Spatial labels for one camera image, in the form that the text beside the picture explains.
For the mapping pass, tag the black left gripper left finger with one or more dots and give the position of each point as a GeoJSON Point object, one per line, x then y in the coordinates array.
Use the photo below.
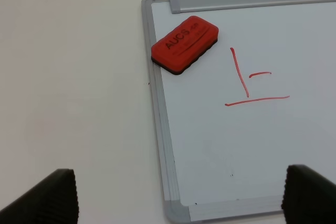
{"type": "Point", "coordinates": [52, 200]}

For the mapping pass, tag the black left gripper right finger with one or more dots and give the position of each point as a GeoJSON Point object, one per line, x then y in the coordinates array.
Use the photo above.
{"type": "Point", "coordinates": [308, 196]}

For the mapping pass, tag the red whiteboard eraser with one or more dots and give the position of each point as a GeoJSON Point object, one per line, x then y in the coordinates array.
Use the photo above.
{"type": "Point", "coordinates": [180, 48]}

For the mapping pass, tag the aluminium framed whiteboard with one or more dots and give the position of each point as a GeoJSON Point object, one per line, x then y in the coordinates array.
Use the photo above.
{"type": "Point", "coordinates": [260, 99]}

